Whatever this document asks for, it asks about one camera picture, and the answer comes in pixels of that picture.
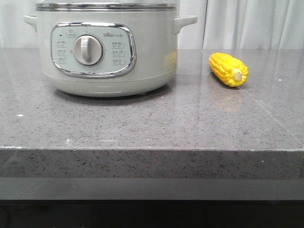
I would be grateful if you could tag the yellow corn cob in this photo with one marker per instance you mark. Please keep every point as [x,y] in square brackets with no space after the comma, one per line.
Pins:
[228,69]

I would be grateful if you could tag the glass pot lid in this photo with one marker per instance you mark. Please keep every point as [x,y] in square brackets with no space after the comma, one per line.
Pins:
[104,6]

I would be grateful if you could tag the pale green electric cooking pot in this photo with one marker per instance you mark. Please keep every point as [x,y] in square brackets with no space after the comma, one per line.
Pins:
[108,53]

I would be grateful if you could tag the white pleated curtain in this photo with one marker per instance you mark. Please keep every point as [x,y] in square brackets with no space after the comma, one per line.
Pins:
[222,24]

